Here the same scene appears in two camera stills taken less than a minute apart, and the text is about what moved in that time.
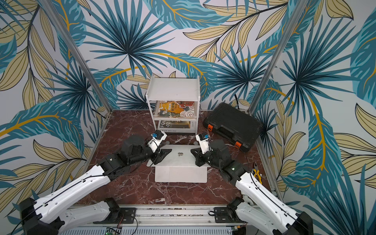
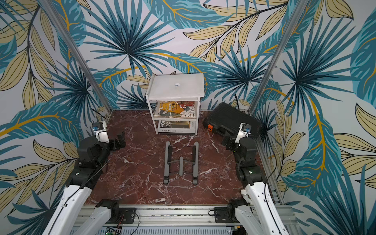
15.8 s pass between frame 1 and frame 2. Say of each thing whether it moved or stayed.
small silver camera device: moved
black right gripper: moved
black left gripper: moved
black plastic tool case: stayed
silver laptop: moved
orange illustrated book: stayed
